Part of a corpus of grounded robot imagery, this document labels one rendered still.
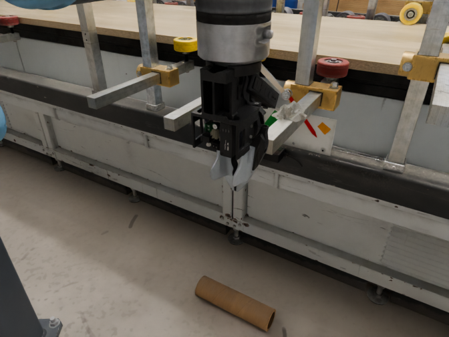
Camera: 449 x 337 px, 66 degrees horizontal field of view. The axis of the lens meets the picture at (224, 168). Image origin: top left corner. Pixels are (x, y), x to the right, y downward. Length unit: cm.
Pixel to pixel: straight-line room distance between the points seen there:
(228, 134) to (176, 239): 127
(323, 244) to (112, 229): 100
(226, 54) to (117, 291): 124
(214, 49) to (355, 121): 76
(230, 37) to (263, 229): 115
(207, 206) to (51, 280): 72
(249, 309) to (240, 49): 105
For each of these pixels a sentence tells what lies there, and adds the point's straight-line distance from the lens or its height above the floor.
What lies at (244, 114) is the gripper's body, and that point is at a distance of 45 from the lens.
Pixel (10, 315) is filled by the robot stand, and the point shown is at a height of 25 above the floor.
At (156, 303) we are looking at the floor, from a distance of 145.
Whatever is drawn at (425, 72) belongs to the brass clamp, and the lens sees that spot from 82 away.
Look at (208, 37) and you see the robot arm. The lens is 42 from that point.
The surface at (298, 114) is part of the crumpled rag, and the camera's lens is 70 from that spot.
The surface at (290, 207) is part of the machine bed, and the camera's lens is 139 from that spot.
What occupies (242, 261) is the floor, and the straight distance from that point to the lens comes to 156.
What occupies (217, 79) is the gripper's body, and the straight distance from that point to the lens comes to 42.
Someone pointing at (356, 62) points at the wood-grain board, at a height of 89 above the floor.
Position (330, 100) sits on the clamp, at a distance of 87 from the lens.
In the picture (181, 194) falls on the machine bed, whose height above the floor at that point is 17.
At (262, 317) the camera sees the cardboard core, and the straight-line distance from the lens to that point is 131.
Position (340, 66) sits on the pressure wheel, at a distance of 95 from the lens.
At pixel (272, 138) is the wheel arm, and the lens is 62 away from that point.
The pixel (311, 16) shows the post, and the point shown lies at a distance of 85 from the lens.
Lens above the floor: 114
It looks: 32 degrees down
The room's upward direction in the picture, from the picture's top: straight up
